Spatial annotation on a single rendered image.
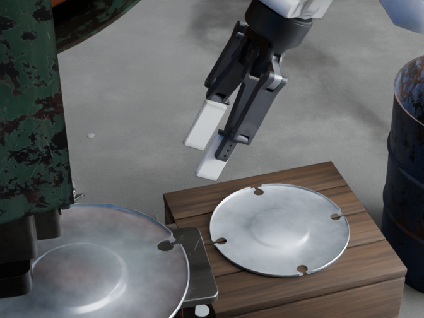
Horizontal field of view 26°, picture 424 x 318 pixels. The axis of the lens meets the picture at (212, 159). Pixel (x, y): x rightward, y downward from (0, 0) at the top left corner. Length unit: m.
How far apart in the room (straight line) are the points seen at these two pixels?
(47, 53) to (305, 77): 2.35
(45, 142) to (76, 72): 2.31
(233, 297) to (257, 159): 0.98
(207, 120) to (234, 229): 0.77
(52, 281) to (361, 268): 0.82
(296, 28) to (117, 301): 0.40
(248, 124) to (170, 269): 0.24
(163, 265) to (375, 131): 1.72
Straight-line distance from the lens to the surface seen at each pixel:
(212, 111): 1.16
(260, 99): 1.06
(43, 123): 0.82
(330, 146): 2.77
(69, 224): 1.28
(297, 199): 2.00
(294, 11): 1.00
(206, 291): 1.18
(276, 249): 1.87
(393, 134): 2.19
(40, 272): 1.21
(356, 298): 1.86
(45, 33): 0.77
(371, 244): 1.91
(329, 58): 3.21
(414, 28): 1.02
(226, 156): 1.11
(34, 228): 1.06
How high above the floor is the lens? 1.61
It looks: 37 degrees down
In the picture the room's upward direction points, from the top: straight up
